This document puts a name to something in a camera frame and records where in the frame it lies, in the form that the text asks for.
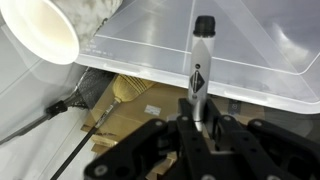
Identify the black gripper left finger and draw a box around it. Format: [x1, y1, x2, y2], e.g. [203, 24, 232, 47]
[83, 98, 214, 180]

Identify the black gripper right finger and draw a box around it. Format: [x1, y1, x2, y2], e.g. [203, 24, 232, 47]
[202, 98, 320, 180]

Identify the black marker with white barrel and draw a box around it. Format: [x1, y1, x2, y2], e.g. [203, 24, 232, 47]
[187, 15, 217, 133]

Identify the white paper cup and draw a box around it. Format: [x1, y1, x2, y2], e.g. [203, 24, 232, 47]
[0, 0, 124, 66]

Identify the large open cardboard box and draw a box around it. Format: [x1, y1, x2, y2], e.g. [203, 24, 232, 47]
[81, 78, 314, 180]

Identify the broom with black stick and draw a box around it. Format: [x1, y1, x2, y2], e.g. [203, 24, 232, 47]
[49, 74, 156, 180]

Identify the large clear plastic bin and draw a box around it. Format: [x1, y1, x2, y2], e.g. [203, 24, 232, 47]
[74, 0, 320, 115]

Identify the black dustpan with handle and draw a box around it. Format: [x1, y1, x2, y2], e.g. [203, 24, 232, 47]
[0, 66, 116, 146]

